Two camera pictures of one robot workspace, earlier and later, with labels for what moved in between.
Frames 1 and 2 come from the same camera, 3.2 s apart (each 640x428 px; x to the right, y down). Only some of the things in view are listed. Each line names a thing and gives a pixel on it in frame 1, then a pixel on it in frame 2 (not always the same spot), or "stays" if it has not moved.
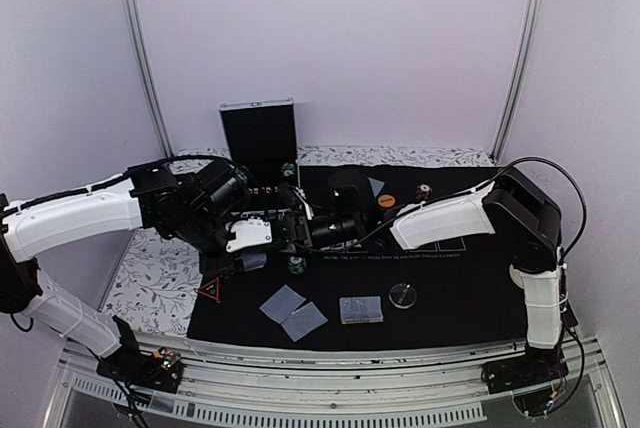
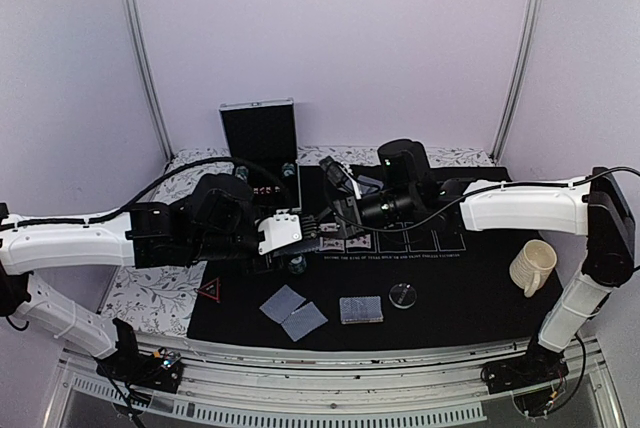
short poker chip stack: x=288 y=169 stays
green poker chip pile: x=296 y=265 stays
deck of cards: x=361 y=309 stays
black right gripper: x=300 y=225 to x=347 y=217
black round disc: x=402 y=295 stays
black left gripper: x=214 y=267 to x=259 y=266
